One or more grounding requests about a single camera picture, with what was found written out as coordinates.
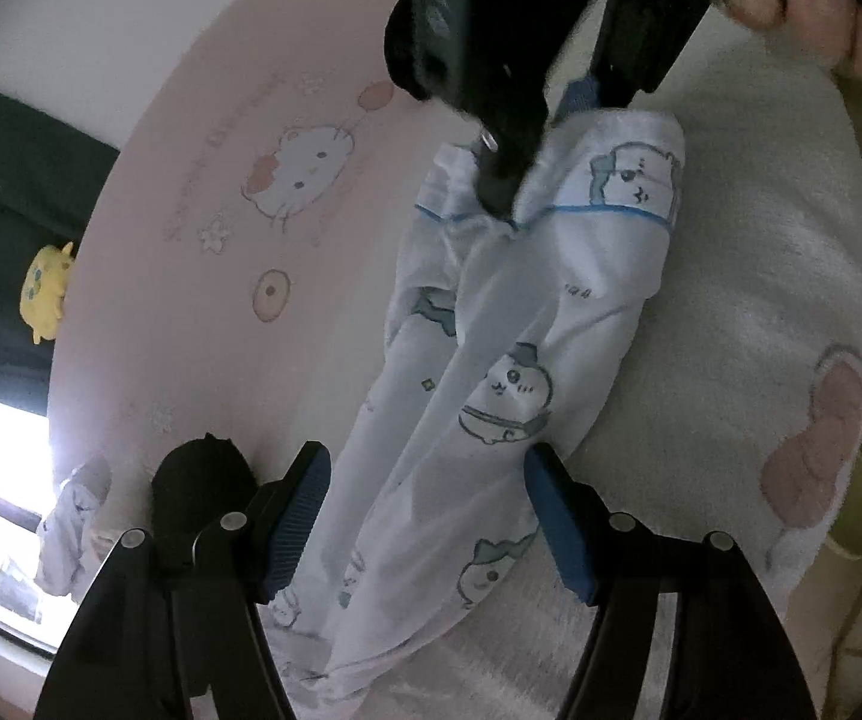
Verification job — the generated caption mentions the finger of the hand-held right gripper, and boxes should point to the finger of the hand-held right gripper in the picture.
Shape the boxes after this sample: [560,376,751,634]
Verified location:
[553,73,604,126]
[472,122,550,222]

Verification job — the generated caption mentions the white cartoon-print pants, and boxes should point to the white cartoon-print pants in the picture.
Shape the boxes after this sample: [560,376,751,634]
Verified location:
[272,109,687,700]

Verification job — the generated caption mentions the pink cat-print blanket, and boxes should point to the pink cat-print blanket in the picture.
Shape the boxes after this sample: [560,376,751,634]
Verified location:
[44,0,862,720]

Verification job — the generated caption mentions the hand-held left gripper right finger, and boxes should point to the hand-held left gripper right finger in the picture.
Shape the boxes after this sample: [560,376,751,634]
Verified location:
[525,441,818,720]

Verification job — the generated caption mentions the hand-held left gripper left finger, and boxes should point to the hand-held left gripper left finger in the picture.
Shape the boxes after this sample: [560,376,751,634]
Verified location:
[32,440,333,720]

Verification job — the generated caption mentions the person's right hand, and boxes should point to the person's right hand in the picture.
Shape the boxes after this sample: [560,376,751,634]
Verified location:
[722,0,862,102]

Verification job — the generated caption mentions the yellow plush toy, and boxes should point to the yellow plush toy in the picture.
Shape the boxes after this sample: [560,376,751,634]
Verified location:
[18,241,76,346]

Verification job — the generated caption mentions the folded black garment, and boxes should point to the folded black garment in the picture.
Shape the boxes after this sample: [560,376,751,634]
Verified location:
[152,433,259,571]

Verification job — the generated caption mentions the folded white garment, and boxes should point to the folded white garment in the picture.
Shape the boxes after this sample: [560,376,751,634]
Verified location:
[37,484,94,601]

